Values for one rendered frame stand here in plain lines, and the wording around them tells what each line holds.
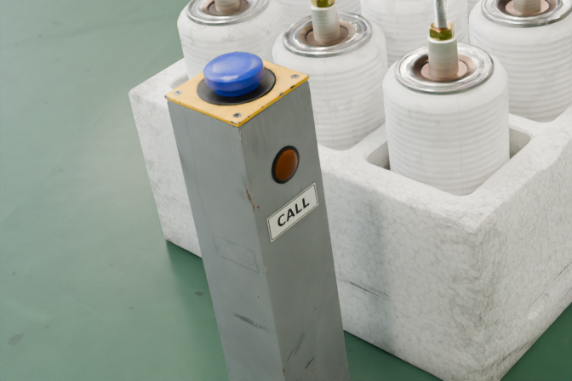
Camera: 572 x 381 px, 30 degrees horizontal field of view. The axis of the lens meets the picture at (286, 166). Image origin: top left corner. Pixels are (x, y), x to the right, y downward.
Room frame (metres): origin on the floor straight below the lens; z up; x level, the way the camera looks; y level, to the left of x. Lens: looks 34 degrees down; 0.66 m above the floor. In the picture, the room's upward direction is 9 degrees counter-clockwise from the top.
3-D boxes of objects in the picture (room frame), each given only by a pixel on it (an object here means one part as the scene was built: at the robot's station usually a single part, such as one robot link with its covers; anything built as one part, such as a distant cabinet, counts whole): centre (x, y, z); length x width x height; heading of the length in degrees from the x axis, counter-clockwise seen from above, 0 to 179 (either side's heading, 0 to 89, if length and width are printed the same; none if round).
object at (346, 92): (0.80, -0.05, 0.16); 0.10 x 0.10 x 0.18
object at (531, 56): (0.79, -0.22, 0.16); 0.10 x 0.10 x 0.18
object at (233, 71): (0.62, 0.02, 0.32); 0.04 x 0.04 x 0.02
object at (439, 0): (0.71, -0.13, 0.30); 0.01 x 0.01 x 0.08
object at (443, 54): (0.71, -0.13, 0.26); 0.02 x 0.02 x 0.03
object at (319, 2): (0.80, -0.05, 0.29); 0.02 x 0.02 x 0.01; 24
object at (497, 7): (0.79, -0.22, 0.25); 0.08 x 0.08 x 0.01
